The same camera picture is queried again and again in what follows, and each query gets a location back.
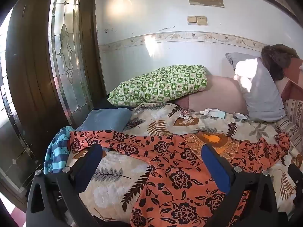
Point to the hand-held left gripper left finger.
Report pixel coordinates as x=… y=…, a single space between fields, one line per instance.
x=88 y=165

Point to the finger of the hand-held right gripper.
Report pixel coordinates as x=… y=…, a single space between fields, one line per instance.
x=294 y=175

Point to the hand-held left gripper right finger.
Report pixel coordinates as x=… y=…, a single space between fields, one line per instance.
x=217 y=170

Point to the orange floral garment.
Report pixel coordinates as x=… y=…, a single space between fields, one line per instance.
x=180 y=170

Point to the blue striped garment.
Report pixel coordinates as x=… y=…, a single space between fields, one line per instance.
x=58 y=151

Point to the blue folded cloth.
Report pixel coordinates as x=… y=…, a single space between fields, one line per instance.
x=104 y=119

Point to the light blue small cloth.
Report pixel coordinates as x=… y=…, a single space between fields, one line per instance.
x=221 y=115

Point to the white small sock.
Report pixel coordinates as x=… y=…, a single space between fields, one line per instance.
x=209 y=112

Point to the white small cloth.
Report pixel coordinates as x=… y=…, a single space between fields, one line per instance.
x=241 y=116

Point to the small printed packet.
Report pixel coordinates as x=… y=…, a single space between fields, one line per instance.
x=185 y=113

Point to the pink striped blanket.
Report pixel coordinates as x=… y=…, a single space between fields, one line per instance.
x=294 y=104

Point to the leaf print blanket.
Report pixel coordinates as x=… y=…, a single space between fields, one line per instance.
x=161 y=120

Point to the pink pillow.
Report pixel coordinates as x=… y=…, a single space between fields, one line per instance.
x=213 y=94

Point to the grey pillow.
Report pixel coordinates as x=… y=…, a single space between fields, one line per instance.
x=262 y=92

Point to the green checked pillow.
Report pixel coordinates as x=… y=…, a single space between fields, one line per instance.
x=161 y=85

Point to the wooden door with leaded glass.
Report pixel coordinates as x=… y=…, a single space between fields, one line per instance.
x=35 y=75

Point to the brown furry blanket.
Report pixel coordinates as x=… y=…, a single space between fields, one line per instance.
x=275 y=60

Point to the beige wall switch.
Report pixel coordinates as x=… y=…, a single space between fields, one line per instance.
x=192 y=20
x=202 y=20

